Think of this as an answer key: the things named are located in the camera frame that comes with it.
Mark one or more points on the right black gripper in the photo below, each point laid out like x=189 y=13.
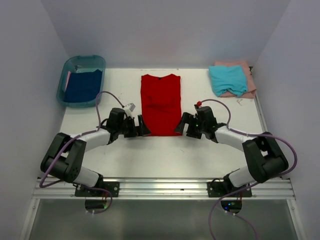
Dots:
x=186 y=118

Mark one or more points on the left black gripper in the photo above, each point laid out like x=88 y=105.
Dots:
x=136 y=131

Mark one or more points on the red t shirt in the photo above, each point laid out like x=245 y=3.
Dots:
x=161 y=104

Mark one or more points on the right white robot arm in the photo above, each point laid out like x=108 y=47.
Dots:
x=264 y=157

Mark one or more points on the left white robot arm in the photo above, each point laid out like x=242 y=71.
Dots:
x=63 y=161

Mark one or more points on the folded pink t shirt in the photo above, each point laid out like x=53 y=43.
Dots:
x=251 y=93

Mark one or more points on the folded turquoise t shirt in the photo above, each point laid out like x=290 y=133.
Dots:
x=228 y=79

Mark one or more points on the dark blue t shirt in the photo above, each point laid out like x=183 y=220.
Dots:
x=83 y=87

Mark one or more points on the teal plastic bin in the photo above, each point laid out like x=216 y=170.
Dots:
x=80 y=63

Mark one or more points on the pink paper in bin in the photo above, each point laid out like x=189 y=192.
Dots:
x=67 y=80

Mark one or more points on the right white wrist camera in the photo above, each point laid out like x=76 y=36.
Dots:
x=199 y=104

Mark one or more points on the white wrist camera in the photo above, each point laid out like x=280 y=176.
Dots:
x=129 y=108
x=199 y=104

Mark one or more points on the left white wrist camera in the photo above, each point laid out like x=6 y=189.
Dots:
x=129 y=108

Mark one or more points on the aluminium mounting rail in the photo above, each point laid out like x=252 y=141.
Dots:
x=171 y=189

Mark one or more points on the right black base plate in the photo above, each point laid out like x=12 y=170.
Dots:
x=217 y=188

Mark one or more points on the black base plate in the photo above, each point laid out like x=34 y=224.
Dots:
x=217 y=188
x=103 y=189

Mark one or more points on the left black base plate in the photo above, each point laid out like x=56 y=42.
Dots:
x=103 y=189

